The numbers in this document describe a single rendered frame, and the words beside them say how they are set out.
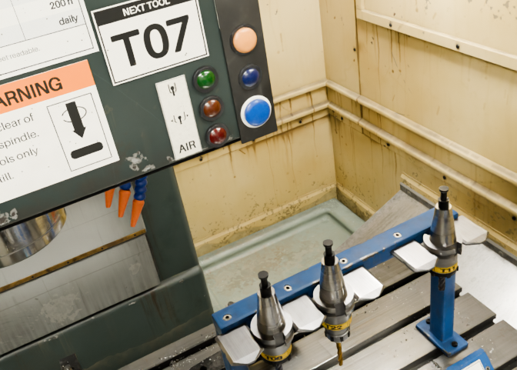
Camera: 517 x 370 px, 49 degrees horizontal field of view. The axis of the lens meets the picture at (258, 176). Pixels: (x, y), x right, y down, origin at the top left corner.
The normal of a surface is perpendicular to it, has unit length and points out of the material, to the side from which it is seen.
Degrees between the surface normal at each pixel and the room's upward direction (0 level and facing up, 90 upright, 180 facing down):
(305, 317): 0
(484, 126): 90
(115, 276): 90
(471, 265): 24
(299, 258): 0
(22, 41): 90
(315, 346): 0
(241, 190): 90
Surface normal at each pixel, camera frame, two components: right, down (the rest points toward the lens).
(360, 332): -0.15, -0.84
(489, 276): -0.50, -0.62
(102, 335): 0.45, 0.41
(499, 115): -0.88, 0.36
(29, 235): 0.73, 0.27
